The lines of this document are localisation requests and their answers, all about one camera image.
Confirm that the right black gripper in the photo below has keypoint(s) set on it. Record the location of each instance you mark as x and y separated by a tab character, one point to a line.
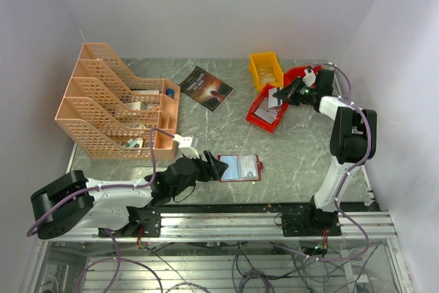
289	93

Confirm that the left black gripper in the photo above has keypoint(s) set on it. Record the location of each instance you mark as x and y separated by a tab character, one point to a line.
217	167

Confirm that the white magnetic stripe card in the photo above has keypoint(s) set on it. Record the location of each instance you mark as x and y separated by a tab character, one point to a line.
274	101

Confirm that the red leather card holder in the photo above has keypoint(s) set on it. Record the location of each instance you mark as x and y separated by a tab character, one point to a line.
241	168

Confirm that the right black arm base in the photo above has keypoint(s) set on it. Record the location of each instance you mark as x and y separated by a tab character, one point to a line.
301	225

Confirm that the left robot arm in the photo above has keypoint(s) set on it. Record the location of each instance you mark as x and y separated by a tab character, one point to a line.
74	202

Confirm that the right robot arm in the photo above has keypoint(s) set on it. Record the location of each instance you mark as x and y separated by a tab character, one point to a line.
353	138

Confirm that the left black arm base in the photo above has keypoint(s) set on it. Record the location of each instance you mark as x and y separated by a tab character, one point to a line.
147	224

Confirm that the white cards in red bin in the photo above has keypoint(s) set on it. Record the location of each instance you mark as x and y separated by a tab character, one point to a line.
268	115

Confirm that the red bin with cards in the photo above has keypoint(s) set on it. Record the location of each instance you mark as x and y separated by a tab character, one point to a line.
251	118

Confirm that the red bin with dark item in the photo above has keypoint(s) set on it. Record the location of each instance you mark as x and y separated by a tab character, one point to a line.
297	72

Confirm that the yellow plastic bin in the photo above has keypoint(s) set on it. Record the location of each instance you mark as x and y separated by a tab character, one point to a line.
265	69

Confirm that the dark paperback book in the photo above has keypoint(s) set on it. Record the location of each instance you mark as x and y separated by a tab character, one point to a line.
205	88

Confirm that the blue bottle cap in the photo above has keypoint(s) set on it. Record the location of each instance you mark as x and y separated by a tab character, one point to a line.
170	92

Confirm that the pink mesh file organizer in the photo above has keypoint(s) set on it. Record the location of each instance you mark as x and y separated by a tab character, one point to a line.
113	114

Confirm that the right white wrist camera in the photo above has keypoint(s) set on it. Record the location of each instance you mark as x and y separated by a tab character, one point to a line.
310	76

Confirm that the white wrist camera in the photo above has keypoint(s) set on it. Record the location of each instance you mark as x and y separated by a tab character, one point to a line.
187	145
310	76

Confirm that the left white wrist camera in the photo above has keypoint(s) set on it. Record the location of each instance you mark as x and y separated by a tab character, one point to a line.
187	145

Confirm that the aluminium mounting rail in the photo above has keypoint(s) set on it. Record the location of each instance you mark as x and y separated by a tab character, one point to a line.
211	227

